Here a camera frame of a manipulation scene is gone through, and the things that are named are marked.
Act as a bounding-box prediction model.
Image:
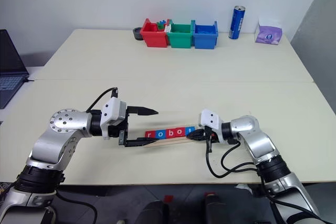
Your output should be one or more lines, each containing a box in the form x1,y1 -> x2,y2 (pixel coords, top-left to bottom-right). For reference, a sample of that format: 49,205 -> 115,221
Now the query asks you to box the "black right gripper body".
202,126 -> 219,144

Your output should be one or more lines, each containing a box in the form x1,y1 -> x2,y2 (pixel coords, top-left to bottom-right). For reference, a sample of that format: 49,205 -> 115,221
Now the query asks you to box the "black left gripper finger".
128,105 -> 159,116
124,135 -> 159,148

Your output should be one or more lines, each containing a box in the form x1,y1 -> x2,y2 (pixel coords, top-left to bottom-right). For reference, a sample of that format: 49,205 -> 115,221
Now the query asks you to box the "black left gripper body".
107,106 -> 130,147

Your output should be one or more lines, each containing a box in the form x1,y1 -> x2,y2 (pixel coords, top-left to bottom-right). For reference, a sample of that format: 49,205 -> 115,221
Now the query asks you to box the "long wooden tray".
141,126 -> 201,148

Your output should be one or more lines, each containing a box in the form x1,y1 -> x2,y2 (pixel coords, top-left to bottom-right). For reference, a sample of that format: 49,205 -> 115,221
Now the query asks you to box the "red plastic bin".
140,18 -> 169,48

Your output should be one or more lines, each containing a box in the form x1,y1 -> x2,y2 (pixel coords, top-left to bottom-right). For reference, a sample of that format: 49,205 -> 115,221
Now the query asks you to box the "dark rounded shape red tab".
202,191 -> 237,224
136,195 -> 174,224

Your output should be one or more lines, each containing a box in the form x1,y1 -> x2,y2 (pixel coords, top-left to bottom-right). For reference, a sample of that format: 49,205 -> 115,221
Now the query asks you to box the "black round holder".
133,26 -> 144,41

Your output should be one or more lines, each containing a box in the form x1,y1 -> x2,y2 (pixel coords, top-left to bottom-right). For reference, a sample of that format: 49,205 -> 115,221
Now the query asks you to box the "green plastic bin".
165,19 -> 196,49

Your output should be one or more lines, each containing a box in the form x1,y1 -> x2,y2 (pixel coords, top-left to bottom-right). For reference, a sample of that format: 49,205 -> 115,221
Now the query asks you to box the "blue plastic bin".
193,20 -> 219,50

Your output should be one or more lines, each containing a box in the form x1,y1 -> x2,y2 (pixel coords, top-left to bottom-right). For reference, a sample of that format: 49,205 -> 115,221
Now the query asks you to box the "tall blue drink can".
228,5 -> 247,40

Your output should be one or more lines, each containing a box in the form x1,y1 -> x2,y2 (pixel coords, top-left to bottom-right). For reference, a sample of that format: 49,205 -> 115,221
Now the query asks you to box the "purple tissue box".
254,18 -> 284,46

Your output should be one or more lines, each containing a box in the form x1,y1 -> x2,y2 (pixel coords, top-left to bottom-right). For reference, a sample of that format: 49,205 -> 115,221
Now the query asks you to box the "dark laptop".
0,29 -> 29,110

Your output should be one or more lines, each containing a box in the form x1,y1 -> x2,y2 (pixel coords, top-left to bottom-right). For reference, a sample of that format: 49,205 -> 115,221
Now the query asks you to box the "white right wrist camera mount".
198,108 -> 224,145

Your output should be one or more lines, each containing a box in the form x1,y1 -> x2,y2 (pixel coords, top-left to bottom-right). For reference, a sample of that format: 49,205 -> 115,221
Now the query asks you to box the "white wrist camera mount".
101,98 -> 129,141
198,108 -> 224,145

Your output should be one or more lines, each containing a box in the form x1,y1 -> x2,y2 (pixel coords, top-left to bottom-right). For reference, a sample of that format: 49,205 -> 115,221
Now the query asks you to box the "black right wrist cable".
204,126 -> 260,179

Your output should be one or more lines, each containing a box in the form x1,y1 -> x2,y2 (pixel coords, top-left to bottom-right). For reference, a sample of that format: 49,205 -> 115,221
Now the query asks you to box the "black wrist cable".
86,87 -> 120,112
204,126 -> 260,179

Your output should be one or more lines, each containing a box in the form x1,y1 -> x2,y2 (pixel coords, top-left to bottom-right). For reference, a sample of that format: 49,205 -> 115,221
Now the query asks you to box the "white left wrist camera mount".
101,98 -> 129,141

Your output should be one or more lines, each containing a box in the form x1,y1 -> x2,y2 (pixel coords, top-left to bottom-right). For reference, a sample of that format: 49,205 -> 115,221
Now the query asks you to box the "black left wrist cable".
86,87 -> 120,112

